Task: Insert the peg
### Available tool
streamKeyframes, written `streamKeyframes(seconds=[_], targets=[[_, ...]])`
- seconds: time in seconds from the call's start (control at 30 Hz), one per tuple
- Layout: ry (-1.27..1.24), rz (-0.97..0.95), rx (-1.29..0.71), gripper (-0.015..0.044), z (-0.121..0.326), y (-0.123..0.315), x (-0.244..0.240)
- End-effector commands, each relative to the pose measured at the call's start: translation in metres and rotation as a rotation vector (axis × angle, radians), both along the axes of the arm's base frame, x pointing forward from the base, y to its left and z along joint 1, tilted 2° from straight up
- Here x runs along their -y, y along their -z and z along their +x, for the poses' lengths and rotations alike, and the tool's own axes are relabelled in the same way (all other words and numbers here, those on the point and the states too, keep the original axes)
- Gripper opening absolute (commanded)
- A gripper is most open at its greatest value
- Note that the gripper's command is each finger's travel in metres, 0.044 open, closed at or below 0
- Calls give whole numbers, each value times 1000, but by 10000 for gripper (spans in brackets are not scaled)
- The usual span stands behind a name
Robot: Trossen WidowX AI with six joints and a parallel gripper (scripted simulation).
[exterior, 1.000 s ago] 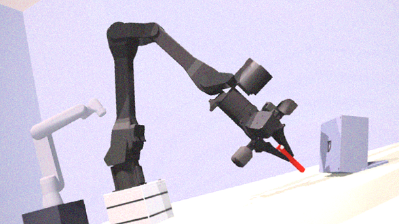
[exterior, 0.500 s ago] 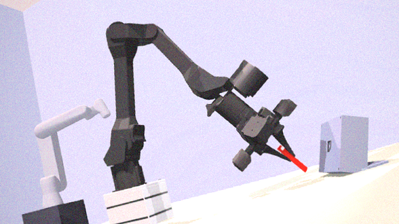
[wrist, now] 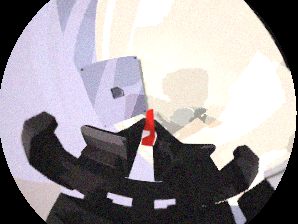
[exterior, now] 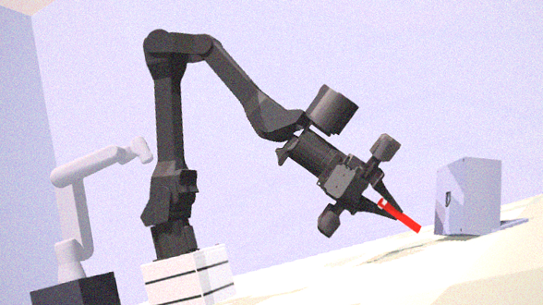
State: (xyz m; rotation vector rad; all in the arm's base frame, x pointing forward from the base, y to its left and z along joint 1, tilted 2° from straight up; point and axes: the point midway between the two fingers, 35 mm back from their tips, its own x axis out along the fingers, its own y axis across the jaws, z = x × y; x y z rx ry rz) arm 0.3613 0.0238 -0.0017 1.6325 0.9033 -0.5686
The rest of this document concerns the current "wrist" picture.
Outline red peg with white top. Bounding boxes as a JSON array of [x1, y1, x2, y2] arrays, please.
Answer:
[[141, 109, 157, 147]]

